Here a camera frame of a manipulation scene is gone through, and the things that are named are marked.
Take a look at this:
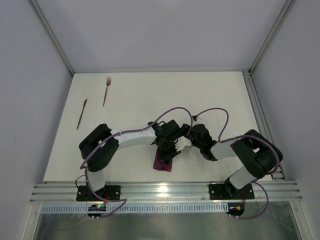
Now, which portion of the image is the purple satin napkin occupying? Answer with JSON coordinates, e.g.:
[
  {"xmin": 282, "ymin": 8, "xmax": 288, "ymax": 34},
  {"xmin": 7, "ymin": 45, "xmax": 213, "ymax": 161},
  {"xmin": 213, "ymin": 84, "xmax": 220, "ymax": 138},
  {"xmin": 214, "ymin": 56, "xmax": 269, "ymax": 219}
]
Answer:
[{"xmin": 153, "ymin": 150, "xmax": 173, "ymax": 172}]

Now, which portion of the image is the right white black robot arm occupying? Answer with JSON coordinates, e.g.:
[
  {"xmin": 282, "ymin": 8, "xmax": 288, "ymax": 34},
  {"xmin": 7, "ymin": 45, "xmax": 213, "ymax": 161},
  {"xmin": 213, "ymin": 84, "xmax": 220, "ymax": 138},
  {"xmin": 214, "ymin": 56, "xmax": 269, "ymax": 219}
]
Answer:
[{"xmin": 188, "ymin": 124, "xmax": 283, "ymax": 200}]

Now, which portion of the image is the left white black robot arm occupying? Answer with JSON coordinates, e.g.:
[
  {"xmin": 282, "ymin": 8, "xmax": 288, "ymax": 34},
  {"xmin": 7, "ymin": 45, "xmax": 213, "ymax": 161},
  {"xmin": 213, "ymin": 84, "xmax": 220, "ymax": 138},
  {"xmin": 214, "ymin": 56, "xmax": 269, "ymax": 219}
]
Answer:
[{"xmin": 77, "ymin": 120, "xmax": 183, "ymax": 201}]

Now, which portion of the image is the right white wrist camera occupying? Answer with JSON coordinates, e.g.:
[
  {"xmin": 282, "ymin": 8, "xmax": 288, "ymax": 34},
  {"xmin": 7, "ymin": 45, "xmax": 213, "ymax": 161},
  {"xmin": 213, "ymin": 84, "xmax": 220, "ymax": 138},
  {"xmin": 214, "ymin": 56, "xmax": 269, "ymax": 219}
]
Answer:
[{"xmin": 192, "ymin": 115, "xmax": 203, "ymax": 126}]

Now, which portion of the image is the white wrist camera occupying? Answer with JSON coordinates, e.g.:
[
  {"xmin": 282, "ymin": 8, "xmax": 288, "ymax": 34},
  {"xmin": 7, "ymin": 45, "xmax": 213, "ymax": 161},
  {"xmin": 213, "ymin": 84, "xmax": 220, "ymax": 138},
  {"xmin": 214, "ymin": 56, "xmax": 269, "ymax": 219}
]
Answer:
[
  {"xmin": 174, "ymin": 136, "xmax": 192, "ymax": 152},
  {"xmin": 192, "ymin": 115, "xmax": 203, "ymax": 126}
]

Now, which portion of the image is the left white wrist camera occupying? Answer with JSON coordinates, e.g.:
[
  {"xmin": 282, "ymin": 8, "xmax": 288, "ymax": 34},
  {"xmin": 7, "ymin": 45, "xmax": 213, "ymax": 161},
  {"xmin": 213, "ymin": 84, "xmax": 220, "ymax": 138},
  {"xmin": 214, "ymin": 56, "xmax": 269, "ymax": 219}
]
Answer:
[{"xmin": 174, "ymin": 136, "xmax": 192, "ymax": 152}]

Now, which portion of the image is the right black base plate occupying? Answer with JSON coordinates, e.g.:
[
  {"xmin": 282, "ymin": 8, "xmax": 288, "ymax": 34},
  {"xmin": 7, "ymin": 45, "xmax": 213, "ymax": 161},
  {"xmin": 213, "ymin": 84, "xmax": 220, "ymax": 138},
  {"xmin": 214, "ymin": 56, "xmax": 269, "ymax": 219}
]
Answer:
[{"xmin": 208, "ymin": 181, "xmax": 255, "ymax": 200}]

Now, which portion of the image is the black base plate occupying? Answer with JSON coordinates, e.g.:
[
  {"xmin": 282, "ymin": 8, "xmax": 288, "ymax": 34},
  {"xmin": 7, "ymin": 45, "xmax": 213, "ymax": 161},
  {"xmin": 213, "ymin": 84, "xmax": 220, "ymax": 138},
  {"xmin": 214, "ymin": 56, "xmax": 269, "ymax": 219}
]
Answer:
[
  {"xmin": 76, "ymin": 185, "xmax": 121, "ymax": 202},
  {"xmin": 208, "ymin": 181, "xmax": 255, "ymax": 200}
]

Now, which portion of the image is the right side aluminium rail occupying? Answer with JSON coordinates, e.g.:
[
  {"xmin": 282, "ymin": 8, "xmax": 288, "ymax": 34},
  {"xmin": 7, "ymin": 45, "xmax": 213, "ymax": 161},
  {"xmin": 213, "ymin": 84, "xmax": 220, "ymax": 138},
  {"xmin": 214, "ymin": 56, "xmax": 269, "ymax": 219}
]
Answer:
[{"xmin": 241, "ymin": 69, "xmax": 286, "ymax": 181}]

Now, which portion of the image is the aluminium rail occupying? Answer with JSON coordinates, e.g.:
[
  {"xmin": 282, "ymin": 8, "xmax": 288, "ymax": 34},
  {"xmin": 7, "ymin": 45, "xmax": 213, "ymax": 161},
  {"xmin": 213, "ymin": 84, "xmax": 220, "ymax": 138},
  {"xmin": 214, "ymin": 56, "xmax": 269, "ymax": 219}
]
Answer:
[
  {"xmin": 241, "ymin": 69, "xmax": 286, "ymax": 181},
  {"xmin": 30, "ymin": 181, "xmax": 303, "ymax": 204}
]

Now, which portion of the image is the grey slotted cable duct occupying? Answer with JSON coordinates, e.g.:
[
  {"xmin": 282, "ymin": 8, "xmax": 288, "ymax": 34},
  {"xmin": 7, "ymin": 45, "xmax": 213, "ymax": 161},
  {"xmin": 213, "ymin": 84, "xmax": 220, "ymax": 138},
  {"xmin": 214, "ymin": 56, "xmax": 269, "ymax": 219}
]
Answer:
[{"xmin": 40, "ymin": 202, "xmax": 229, "ymax": 214}]

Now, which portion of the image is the front aluminium rail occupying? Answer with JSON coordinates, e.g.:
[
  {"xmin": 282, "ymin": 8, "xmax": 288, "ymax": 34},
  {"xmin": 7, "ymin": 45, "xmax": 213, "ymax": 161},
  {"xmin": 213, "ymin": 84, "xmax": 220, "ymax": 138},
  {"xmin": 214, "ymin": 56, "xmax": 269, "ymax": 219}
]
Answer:
[{"xmin": 30, "ymin": 181, "xmax": 303, "ymax": 204}]

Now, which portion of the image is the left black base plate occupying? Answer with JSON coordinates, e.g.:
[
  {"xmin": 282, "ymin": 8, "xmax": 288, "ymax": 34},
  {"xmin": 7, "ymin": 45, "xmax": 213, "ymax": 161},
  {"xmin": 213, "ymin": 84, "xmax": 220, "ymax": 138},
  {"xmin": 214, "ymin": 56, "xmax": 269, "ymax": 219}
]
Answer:
[{"xmin": 76, "ymin": 185, "xmax": 121, "ymax": 202}]

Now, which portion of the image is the left corner aluminium post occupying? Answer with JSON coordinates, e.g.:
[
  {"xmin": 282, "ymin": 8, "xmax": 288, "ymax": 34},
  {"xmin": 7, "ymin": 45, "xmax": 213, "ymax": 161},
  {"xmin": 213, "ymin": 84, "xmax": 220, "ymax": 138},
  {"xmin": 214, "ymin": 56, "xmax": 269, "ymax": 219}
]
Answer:
[{"xmin": 28, "ymin": 0, "xmax": 75, "ymax": 77}]

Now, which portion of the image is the corner aluminium post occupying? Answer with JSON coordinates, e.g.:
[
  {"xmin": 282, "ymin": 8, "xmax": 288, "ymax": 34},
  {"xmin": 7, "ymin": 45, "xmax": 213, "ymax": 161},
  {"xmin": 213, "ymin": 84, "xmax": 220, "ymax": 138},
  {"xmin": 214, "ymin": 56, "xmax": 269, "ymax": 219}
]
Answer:
[
  {"xmin": 28, "ymin": 0, "xmax": 75, "ymax": 77},
  {"xmin": 248, "ymin": 0, "xmax": 296, "ymax": 75}
]

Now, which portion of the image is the right corner aluminium post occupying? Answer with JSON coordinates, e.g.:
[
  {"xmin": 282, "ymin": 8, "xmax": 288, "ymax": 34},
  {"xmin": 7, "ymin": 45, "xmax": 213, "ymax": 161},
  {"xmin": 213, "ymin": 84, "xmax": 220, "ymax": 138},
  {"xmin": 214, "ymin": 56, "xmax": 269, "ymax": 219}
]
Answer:
[{"xmin": 248, "ymin": 0, "xmax": 296, "ymax": 75}]

